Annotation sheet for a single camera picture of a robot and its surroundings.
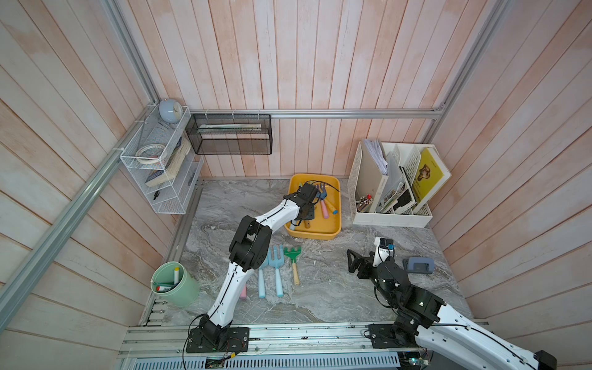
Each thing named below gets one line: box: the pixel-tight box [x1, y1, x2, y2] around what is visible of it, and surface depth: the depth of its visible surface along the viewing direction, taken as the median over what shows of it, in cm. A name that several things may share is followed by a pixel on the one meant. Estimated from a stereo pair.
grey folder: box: [376, 151, 404, 214], surface depth 96 cm
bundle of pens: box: [357, 193, 374, 213], surface depth 90 cm
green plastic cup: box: [150, 260, 200, 307], surface depth 78 cm
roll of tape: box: [135, 143, 165, 165], surface depth 75 cm
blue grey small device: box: [402, 257, 436, 275], surface depth 90 cm
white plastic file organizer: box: [347, 140, 435, 229], surface depth 98 cm
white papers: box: [363, 138, 389, 175], surface depth 90 cm
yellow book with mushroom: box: [413, 147, 445, 204], surface depth 95 cm
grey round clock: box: [158, 98, 183, 125], surface depth 84 cm
